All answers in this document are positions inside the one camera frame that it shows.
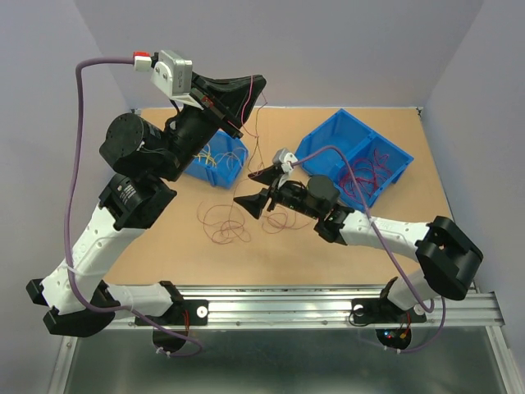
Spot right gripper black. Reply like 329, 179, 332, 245
234, 164, 321, 220

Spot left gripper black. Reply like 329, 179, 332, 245
156, 71, 267, 182

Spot wire bundle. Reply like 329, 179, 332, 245
196, 76, 317, 245

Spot pink wire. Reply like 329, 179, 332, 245
217, 149, 247, 172

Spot yellow wire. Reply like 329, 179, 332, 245
192, 143, 218, 167

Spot red wire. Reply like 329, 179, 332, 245
338, 147, 390, 208

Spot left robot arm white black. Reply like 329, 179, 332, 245
26, 75, 267, 337

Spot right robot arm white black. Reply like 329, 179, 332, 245
234, 167, 483, 320

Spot small blue bin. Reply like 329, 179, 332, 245
185, 131, 249, 190

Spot large divided blue bin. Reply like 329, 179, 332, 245
294, 109, 413, 211

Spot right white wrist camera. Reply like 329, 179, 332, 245
272, 148, 298, 189

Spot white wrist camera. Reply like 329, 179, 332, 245
133, 50, 203, 109
272, 148, 298, 189

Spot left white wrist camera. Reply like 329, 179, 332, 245
133, 50, 203, 109

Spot aluminium frame rails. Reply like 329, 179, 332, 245
48, 107, 509, 394

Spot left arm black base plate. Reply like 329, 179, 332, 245
147, 299, 209, 327

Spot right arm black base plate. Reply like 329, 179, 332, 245
348, 298, 427, 327

